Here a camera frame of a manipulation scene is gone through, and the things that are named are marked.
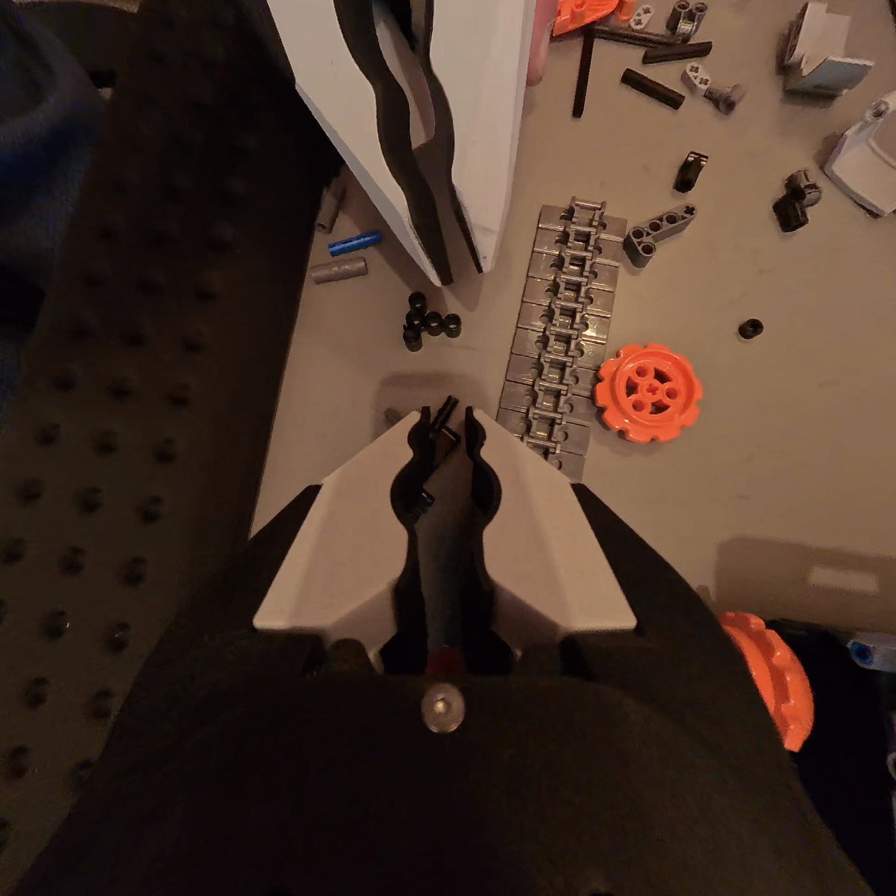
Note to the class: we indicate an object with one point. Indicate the grey curved panel piece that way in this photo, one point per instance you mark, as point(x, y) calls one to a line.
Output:
point(865, 161)

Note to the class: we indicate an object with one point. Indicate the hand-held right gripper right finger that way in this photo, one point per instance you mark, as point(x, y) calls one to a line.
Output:
point(560, 560)

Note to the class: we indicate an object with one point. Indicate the blue pin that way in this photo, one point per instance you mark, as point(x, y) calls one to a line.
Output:
point(354, 242)

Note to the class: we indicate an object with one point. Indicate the black pin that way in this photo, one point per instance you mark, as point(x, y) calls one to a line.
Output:
point(444, 420)

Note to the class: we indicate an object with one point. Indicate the black axle rod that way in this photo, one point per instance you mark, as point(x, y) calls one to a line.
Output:
point(583, 70)

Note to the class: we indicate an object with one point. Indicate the person's left hand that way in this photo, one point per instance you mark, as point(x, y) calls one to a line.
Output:
point(539, 35)

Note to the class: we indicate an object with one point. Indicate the small black peg piece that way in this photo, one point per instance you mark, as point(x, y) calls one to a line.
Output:
point(689, 171)

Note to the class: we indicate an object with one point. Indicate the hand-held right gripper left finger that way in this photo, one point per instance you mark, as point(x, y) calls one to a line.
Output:
point(336, 560)

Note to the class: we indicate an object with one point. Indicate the orange toy piece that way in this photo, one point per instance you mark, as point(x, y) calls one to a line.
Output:
point(581, 14)

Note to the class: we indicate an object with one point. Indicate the grey axle tube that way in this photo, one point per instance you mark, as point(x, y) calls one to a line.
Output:
point(339, 270)

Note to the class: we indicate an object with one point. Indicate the orange gear wheel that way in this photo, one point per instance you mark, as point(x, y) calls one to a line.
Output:
point(616, 409)

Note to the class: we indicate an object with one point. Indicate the grey toy robot vehicle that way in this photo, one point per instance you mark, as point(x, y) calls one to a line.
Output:
point(763, 672)

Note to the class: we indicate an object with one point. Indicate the black dimpled mat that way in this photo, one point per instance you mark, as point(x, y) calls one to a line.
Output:
point(140, 420)

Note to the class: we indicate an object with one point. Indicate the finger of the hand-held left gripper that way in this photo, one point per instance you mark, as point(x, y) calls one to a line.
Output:
point(490, 84)
point(315, 56)

